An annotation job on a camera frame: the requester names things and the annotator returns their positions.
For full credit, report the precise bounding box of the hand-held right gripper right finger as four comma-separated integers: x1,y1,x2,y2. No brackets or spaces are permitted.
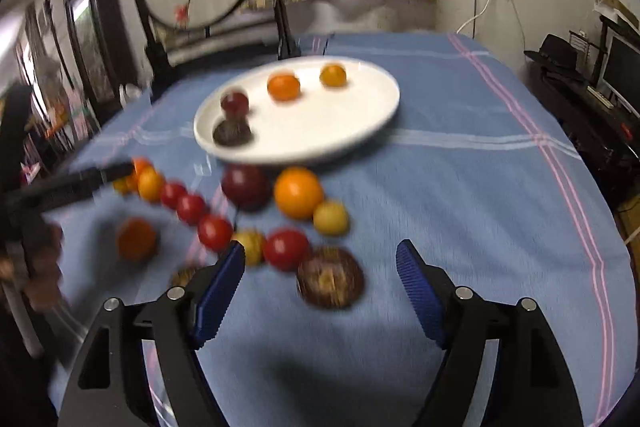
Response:
395,238,586,427

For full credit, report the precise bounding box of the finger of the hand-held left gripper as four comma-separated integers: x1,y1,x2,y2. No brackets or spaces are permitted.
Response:
7,161,135,214

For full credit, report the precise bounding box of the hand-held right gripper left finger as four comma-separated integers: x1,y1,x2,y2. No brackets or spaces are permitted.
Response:
57,239,247,427

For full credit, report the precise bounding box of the yellow-green fruit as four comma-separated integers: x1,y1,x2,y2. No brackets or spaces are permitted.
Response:
231,229,267,267

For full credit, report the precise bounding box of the red tomato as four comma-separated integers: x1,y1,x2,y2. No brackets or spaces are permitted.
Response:
160,182,188,210
263,228,311,272
176,193,208,226
197,214,235,253

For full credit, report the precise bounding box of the oval orange tangerine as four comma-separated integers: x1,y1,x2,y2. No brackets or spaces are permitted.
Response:
112,158,153,196

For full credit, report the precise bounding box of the dark red plum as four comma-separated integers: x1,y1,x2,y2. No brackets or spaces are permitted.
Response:
221,164,273,212
221,91,250,114

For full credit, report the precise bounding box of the small yellow fruit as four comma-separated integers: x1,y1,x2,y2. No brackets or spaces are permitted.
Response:
313,200,349,236

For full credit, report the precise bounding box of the large orange tomato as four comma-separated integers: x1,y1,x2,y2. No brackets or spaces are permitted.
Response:
274,167,326,221

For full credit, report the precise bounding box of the white oval plate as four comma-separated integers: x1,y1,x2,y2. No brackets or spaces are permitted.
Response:
193,59,401,166

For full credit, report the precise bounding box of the person's left hand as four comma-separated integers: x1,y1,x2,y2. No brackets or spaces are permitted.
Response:
0,224,68,310

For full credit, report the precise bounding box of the blue checked tablecloth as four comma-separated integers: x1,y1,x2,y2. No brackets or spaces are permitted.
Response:
47,32,633,427

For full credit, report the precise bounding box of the dark wooden cabinet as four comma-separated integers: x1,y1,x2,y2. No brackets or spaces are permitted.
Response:
62,0,136,118

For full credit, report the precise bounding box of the dark wrinkled passion fruit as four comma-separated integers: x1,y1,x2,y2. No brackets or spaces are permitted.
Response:
212,118,253,148

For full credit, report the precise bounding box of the dark low desk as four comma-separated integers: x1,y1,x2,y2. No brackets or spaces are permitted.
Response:
527,62,640,208

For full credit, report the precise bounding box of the small orange tomato on plate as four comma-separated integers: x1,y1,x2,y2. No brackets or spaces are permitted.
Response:
320,64,347,88

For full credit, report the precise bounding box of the black hat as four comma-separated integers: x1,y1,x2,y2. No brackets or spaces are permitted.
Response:
524,34,586,80

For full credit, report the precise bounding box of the computer monitor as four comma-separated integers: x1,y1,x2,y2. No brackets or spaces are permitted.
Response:
600,29,640,118

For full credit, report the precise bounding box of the white cable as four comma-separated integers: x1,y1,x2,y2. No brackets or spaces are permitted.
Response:
456,0,496,38

